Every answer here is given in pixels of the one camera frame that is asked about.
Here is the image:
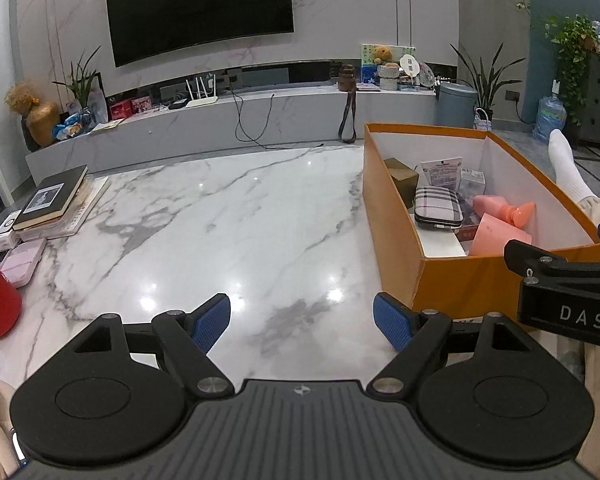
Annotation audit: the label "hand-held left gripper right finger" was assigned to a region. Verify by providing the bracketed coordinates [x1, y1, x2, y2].
[366, 292, 542, 400]

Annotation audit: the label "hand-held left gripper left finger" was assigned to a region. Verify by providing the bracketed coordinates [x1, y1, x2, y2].
[55, 293, 234, 400]

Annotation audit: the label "pink cup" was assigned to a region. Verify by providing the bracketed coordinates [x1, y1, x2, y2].
[467, 212, 533, 257]

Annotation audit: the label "pink bottle with orange cap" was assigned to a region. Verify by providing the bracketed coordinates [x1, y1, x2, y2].
[472, 194, 537, 227]

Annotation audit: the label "book with painted cover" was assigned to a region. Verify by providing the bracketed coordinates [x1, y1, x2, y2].
[455, 200, 481, 245]

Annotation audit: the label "orange cardboard box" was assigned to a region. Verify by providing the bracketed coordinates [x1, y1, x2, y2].
[362, 122, 600, 322]

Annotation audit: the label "clear plastic box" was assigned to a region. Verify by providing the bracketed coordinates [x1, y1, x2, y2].
[457, 167, 487, 196]

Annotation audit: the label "plaid case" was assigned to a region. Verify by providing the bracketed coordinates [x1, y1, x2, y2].
[413, 187, 465, 232]

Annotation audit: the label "white tube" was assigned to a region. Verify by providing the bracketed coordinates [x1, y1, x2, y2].
[419, 156, 465, 189]

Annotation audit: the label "small brown cardboard box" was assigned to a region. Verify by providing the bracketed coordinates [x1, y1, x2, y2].
[382, 157, 421, 209]

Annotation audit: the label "white sock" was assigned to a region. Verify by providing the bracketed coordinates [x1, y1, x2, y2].
[548, 128, 597, 207]

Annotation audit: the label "blue water jug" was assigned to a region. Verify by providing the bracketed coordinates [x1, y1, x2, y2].
[532, 79, 568, 143]

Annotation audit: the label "stack of pale books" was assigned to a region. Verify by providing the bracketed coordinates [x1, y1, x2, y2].
[15, 175, 112, 242]

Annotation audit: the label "grey-blue trash bin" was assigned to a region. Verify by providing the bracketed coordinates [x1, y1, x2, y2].
[435, 82, 479, 131]

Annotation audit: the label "tall leafy potted plant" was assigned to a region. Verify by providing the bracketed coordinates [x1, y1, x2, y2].
[449, 42, 527, 122]

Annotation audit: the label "pink pouch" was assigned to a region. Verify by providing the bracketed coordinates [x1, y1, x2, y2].
[0, 237, 49, 289]

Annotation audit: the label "grey marble television bench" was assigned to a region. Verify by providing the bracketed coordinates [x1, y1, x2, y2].
[24, 81, 439, 174]

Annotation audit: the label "trailing ivy plant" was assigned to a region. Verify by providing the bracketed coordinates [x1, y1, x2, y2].
[544, 14, 600, 127]

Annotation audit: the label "black book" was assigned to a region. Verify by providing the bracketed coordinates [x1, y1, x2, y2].
[12, 164, 89, 231]

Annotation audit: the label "white router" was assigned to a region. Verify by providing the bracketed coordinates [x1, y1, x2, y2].
[184, 74, 219, 108]

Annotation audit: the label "small white device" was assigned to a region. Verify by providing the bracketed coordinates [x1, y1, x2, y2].
[0, 209, 22, 251]

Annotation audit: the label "white round fan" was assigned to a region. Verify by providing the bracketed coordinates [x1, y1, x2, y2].
[398, 54, 422, 84]

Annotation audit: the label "white pot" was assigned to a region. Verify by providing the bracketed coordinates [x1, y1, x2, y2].
[378, 63, 400, 92]

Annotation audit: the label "blue snack bag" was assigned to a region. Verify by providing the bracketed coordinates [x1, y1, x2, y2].
[52, 112, 89, 141]

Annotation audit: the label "clear plastic bottle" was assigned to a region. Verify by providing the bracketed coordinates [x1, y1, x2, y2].
[87, 89, 109, 124]

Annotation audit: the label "gold vase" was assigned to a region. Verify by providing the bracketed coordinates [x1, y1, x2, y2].
[24, 100, 62, 149]

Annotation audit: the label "green picture card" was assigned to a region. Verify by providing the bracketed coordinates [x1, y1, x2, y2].
[360, 43, 417, 87]

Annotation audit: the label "potted grass plant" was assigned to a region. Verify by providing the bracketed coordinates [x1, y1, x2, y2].
[52, 45, 104, 107]

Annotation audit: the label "dried flowers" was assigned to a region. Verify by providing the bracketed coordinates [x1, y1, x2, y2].
[4, 82, 37, 112]

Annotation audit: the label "black television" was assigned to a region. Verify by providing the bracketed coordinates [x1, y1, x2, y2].
[104, 0, 296, 68]

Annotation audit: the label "black cable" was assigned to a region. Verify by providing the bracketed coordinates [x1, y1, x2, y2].
[232, 86, 327, 151]

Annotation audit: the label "brown camera bag with strap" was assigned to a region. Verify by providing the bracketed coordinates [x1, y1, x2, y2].
[337, 62, 359, 144]

